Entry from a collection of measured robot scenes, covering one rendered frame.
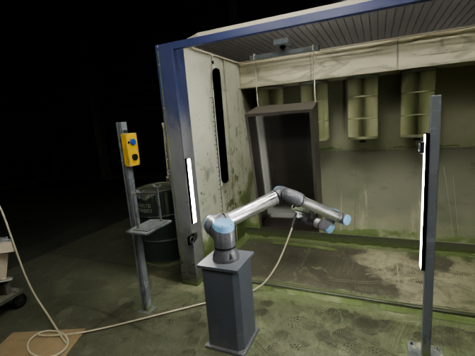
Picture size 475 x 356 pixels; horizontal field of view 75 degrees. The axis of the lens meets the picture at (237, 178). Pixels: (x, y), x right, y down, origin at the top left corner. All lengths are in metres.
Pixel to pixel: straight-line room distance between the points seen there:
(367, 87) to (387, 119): 0.58
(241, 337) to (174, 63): 2.24
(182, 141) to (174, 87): 0.48
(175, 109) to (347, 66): 2.00
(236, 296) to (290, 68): 2.74
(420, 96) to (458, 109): 0.59
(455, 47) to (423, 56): 0.27
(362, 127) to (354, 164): 0.58
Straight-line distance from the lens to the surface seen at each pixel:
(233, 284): 2.17
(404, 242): 3.96
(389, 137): 4.29
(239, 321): 2.32
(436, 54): 3.90
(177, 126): 2.91
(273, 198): 2.46
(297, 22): 2.53
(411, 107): 3.90
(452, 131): 4.35
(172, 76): 2.93
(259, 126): 3.24
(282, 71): 4.01
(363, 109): 3.87
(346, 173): 4.19
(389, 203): 4.05
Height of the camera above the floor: 1.59
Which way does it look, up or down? 11 degrees down
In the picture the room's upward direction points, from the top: 4 degrees counter-clockwise
